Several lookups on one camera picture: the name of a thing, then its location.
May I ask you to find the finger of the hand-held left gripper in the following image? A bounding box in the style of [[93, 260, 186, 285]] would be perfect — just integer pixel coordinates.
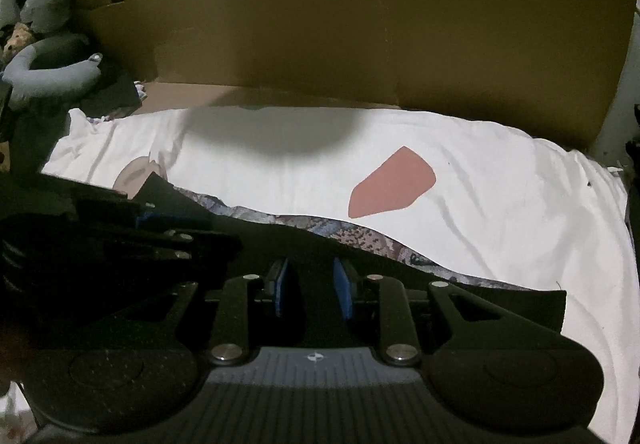
[[135, 204, 244, 275]]

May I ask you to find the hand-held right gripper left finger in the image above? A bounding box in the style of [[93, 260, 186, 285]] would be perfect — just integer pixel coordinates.
[[122, 257, 293, 367]]

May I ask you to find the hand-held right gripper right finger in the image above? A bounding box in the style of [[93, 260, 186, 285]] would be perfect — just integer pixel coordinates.
[[332, 257, 506, 367]]

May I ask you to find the black garment bear print lining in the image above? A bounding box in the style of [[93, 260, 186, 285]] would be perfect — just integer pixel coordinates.
[[129, 171, 568, 360]]

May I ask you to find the dark grey cloth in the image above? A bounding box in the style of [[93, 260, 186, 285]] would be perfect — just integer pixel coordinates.
[[7, 69, 148, 170]]

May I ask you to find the white cartoon print bedsheet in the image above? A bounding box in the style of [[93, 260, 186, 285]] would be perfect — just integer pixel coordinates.
[[40, 103, 632, 444]]

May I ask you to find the grey neck pillow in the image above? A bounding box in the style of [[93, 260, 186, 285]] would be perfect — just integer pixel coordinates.
[[0, 0, 104, 111]]

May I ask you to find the small brown doll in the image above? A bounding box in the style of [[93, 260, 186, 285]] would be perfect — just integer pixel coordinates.
[[1, 22, 37, 64]]

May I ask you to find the brown cardboard sheet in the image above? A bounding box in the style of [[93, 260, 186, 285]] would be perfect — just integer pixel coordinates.
[[75, 0, 640, 151]]

